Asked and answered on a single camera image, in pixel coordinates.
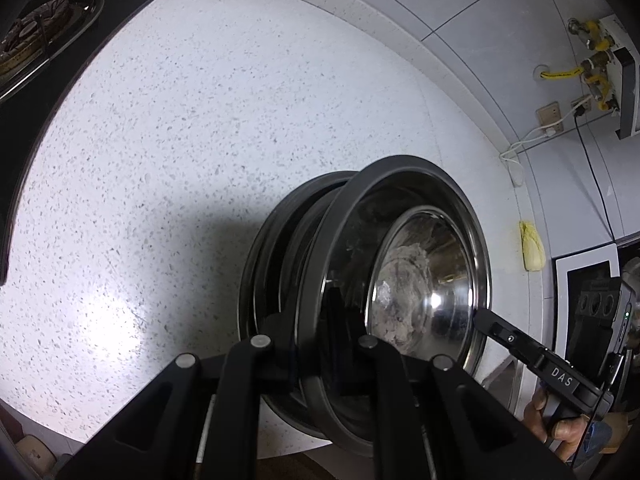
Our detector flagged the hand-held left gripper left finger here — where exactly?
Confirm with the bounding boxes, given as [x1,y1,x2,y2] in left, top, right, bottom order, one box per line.
[57,310,303,480]

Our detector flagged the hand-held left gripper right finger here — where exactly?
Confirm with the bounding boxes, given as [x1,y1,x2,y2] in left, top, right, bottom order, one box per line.
[322,285,576,480]

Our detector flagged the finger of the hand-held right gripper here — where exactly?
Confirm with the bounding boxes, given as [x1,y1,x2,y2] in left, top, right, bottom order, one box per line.
[470,308,548,368]

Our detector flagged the large steel bowl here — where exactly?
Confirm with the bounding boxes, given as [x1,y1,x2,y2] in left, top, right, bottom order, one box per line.
[295,155,493,458]

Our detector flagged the person's right forearm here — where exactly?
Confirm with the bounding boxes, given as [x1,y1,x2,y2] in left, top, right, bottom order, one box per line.
[592,410,636,461]

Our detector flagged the person's right hand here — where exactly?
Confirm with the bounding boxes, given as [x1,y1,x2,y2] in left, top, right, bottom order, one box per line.
[522,387,593,463]

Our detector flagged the white framed black panel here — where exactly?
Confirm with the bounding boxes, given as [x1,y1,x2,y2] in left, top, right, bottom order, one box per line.
[552,242,640,361]

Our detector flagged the yellow sponge cloth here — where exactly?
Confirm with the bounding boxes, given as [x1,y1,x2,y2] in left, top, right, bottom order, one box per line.
[518,220,547,272]

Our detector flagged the beige stool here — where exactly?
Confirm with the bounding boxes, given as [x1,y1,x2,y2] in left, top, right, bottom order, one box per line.
[12,432,58,473]

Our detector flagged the yellow gas pipes with valves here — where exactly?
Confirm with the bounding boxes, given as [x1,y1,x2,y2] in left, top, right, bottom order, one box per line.
[542,17,621,113]

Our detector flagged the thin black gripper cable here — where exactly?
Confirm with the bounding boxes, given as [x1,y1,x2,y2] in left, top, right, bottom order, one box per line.
[570,352,626,466]

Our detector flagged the white cable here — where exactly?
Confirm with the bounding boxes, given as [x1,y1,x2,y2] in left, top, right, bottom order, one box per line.
[500,95,593,188]

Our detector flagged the black wall cable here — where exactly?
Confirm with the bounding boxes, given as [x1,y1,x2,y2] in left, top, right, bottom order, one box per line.
[572,110,618,243]

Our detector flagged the beige wall socket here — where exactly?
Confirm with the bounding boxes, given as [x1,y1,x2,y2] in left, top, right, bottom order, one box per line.
[536,102,566,128]

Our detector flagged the white wall box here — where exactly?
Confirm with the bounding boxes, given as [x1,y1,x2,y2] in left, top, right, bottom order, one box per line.
[600,12,640,138]

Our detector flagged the stove burner with steel ring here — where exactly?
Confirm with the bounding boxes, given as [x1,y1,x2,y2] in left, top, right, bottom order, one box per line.
[0,0,106,103]

